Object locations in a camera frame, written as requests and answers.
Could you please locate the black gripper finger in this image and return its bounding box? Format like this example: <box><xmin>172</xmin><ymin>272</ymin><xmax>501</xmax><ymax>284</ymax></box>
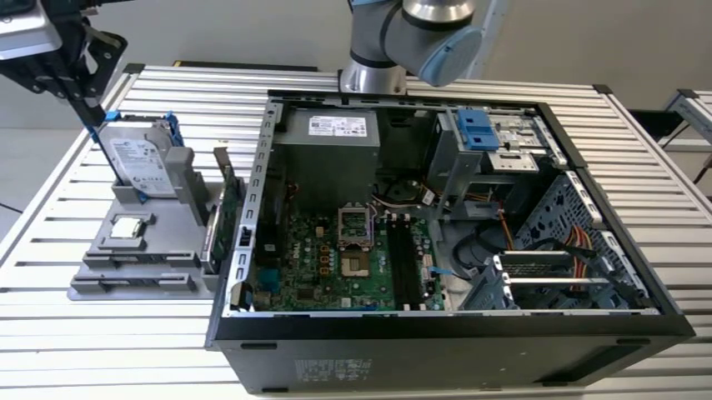
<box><xmin>82</xmin><ymin>27</ymin><xmax>129</xmax><ymax>127</ymax></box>
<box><xmin>0</xmin><ymin>57</ymin><xmax>96</xmax><ymax>130</ymax></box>

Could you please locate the RAM stick with black chips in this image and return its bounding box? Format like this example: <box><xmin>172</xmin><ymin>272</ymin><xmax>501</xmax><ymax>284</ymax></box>
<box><xmin>96</xmin><ymin>279</ymin><xmax>189</xmax><ymax>291</ymax></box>

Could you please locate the hard disk in blue carrier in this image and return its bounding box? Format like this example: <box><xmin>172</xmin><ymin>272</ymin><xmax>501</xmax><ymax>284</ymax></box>
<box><xmin>80</xmin><ymin>107</ymin><xmax>188</xmax><ymax>205</ymax></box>

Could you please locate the silver CPU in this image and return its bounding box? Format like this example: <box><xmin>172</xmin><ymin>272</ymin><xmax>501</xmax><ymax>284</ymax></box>
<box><xmin>108</xmin><ymin>216</ymin><xmax>148</xmax><ymax>240</ymax></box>

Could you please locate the grey parts rack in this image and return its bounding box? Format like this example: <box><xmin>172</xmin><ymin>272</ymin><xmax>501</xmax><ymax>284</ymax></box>
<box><xmin>65</xmin><ymin>145</ymin><xmax>249</xmax><ymax>302</ymax></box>

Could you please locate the green graphics card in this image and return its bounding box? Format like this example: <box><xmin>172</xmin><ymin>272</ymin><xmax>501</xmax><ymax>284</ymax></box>
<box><xmin>200</xmin><ymin>146</ymin><xmax>249</xmax><ymax>276</ymax></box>

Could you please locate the grey power supply unit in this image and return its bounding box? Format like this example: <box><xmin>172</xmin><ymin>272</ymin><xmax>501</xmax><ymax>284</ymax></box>
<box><xmin>274</xmin><ymin>106</ymin><xmax>382</xmax><ymax>205</ymax></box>

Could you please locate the metal socket cover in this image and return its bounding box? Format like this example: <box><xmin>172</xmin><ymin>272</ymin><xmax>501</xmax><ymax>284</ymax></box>
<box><xmin>336</xmin><ymin>201</ymin><xmax>374</xmax><ymax>251</ymax></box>

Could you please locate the blue board connector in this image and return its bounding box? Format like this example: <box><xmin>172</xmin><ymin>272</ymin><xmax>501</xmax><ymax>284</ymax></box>
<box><xmin>256</xmin><ymin>268</ymin><xmax>280</xmax><ymax>292</ymax></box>

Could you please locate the black CPU fan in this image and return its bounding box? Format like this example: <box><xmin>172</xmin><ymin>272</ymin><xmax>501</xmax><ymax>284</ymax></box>
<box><xmin>372</xmin><ymin>174</ymin><xmax>427</xmax><ymax>208</ymax></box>

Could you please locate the metal locking lever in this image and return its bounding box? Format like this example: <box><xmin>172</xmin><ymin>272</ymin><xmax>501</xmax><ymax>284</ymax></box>
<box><xmin>366</xmin><ymin>207</ymin><xmax>384</xmax><ymax>248</ymax></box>

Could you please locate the CPU socket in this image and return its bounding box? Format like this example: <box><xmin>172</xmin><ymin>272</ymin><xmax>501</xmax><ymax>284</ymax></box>
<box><xmin>339</xmin><ymin>249</ymin><xmax>372</xmax><ymax>279</ymax></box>

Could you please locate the blue drive latch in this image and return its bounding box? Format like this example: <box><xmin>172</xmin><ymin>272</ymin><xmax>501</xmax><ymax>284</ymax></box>
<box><xmin>453</xmin><ymin>107</ymin><xmax>497</xmax><ymax>152</ymax></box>

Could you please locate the metal optical drive cage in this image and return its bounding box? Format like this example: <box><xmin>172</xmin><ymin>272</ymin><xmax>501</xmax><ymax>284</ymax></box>
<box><xmin>427</xmin><ymin>106</ymin><xmax>557</xmax><ymax>221</ymax></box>

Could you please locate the green motherboard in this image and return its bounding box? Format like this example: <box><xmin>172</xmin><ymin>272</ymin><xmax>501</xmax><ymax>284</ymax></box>
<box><xmin>247</xmin><ymin>203</ymin><xmax>449</xmax><ymax>313</ymax></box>

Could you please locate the metal hard disk cage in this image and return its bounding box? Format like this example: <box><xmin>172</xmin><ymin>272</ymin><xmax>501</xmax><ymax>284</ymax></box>
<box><xmin>458</xmin><ymin>249</ymin><xmax>633</xmax><ymax>312</ymax></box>

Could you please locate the black PC case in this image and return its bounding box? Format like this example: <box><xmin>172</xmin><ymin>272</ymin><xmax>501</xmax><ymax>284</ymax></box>
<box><xmin>203</xmin><ymin>88</ymin><xmax>697</xmax><ymax>396</ymax></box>

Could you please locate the black box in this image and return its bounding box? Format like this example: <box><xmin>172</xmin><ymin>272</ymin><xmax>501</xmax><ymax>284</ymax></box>
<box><xmin>628</xmin><ymin>108</ymin><xmax>682</xmax><ymax>145</ymax></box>

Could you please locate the aluminium slat side table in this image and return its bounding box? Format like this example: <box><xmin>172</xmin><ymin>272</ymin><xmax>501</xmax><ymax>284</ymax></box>
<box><xmin>658</xmin><ymin>88</ymin><xmax>712</xmax><ymax>152</ymax></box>

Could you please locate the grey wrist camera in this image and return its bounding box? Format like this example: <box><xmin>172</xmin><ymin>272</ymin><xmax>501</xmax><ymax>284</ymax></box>
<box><xmin>0</xmin><ymin>0</ymin><xmax>62</xmax><ymax>63</ymax></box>

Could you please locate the black cable bundle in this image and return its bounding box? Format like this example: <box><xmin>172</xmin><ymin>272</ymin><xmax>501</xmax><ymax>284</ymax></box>
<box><xmin>453</xmin><ymin>227</ymin><xmax>505</xmax><ymax>281</ymax></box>

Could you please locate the light blue cable tab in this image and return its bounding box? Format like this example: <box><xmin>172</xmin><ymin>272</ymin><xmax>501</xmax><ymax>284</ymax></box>
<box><xmin>422</xmin><ymin>265</ymin><xmax>463</xmax><ymax>279</ymax></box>

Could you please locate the orange yellow wire bundle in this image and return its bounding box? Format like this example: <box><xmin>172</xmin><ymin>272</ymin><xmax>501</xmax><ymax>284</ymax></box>
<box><xmin>465</xmin><ymin>189</ymin><xmax>515</xmax><ymax>252</ymax></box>

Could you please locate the flat orange red wire bundle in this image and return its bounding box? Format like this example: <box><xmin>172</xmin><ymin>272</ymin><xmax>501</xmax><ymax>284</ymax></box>
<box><xmin>565</xmin><ymin>227</ymin><xmax>595</xmax><ymax>295</ymax></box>

